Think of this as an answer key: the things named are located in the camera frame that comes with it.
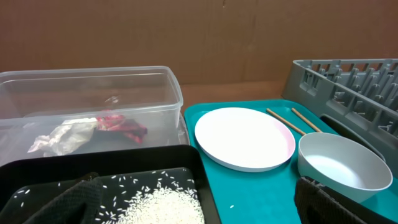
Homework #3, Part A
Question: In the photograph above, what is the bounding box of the right wooden chopstick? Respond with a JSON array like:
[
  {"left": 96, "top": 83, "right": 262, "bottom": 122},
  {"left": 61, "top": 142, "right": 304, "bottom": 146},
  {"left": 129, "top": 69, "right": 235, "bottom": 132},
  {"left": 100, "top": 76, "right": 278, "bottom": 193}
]
[{"left": 292, "top": 108, "right": 322, "bottom": 133}]

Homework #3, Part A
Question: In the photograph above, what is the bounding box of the large white plate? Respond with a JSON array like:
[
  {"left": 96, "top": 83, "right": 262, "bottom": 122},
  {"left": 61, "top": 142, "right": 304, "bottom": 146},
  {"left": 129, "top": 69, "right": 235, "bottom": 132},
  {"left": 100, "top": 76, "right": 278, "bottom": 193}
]
[{"left": 194, "top": 107, "right": 296, "bottom": 172}]

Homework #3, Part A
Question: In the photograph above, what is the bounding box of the white napkin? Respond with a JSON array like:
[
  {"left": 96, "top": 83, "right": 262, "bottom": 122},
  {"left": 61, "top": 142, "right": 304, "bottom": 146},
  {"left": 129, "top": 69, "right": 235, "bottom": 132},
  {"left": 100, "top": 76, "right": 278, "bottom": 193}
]
[{"left": 27, "top": 118, "right": 98, "bottom": 157}]

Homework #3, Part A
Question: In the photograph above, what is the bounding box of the red snack wrapper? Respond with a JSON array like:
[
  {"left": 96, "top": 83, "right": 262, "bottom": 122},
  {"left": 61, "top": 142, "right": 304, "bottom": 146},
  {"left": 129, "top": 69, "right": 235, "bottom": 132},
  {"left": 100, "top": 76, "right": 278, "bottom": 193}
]
[{"left": 96, "top": 115, "right": 148, "bottom": 144}]

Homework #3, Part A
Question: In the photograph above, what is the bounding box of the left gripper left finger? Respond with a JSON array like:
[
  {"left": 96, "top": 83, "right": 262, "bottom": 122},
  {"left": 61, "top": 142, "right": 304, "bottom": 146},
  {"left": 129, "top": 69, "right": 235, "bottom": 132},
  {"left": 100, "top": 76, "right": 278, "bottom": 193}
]
[{"left": 25, "top": 172, "right": 103, "bottom": 224}]

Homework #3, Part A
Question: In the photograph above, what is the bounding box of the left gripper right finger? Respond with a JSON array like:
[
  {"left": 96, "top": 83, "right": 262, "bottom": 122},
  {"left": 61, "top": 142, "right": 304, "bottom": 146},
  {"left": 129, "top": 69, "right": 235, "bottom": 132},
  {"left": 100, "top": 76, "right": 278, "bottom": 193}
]
[{"left": 294, "top": 176, "right": 397, "bottom": 224}]

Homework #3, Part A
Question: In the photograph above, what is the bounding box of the black plastic tray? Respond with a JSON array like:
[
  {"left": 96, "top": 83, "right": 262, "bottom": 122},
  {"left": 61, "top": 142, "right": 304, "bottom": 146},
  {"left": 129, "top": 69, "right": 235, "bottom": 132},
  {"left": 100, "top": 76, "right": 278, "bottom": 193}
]
[{"left": 1, "top": 145, "right": 221, "bottom": 223}]

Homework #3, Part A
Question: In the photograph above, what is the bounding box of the teal serving tray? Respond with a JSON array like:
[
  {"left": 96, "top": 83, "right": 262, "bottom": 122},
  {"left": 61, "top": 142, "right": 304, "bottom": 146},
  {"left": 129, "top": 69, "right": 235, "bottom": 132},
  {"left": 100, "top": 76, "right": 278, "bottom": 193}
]
[{"left": 183, "top": 98, "right": 398, "bottom": 224}]

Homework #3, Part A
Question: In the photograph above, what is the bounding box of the left wooden chopstick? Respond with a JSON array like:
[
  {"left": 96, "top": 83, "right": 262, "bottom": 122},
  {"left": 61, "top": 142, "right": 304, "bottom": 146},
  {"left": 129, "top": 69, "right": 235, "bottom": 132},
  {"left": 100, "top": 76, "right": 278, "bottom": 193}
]
[{"left": 266, "top": 108, "right": 306, "bottom": 136}]

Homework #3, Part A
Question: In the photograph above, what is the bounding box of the wooden chopstick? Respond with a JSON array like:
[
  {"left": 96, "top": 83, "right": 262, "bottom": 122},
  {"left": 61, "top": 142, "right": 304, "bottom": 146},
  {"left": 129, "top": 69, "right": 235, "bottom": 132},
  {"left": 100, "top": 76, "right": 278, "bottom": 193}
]
[
  {"left": 266, "top": 108, "right": 306, "bottom": 136},
  {"left": 292, "top": 108, "right": 322, "bottom": 133}
]

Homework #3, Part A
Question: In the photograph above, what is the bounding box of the white rice pile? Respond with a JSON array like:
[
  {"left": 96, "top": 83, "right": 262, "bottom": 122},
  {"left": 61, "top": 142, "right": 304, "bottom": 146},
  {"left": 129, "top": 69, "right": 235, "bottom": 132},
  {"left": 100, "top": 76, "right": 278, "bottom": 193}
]
[{"left": 12, "top": 169, "right": 206, "bottom": 224}]

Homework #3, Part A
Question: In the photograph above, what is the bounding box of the clear plastic bin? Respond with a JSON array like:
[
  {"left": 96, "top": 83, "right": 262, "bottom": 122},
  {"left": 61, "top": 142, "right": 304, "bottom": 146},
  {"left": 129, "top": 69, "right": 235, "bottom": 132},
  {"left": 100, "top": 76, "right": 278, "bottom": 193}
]
[{"left": 1, "top": 66, "right": 190, "bottom": 164}]

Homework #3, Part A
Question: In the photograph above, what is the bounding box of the grey bowl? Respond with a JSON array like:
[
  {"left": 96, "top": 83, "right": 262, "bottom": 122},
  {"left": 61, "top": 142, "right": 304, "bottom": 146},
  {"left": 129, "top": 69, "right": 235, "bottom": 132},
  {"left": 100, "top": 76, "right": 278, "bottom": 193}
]
[{"left": 297, "top": 133, "right": 393, "bottom": 203}]

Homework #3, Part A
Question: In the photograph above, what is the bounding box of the grey dishwasher rack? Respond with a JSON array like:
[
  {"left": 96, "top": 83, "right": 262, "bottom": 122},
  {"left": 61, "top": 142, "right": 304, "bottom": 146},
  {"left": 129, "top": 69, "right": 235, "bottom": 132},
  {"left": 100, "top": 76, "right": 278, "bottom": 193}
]
[{"left": 282, "top": 58, "right": 397, "bottom": 175}]

